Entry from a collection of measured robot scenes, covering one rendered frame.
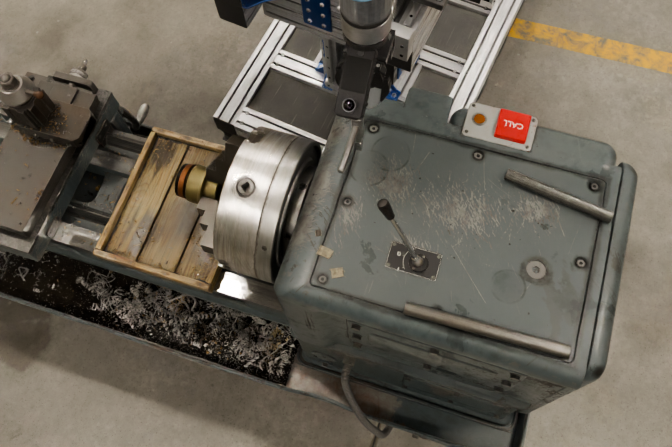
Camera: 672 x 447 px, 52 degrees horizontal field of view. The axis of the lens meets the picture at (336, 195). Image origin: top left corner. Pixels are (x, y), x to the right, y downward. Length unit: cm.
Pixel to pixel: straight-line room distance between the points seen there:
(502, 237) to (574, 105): 172
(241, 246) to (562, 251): 60
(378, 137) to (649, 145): 177
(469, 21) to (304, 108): 74
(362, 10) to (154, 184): 94
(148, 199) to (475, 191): 84
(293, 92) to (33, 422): 148
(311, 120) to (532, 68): 98
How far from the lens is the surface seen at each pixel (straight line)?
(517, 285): 125
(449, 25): 280
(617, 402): 258
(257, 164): 134
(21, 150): 184
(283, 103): 261
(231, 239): 135
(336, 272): 122
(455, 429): 191
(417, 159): 131
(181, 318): 197
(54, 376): 269
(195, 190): 148
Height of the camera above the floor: 243
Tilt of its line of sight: 67 degrees down
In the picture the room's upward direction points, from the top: 6 degrees counter-clockwise
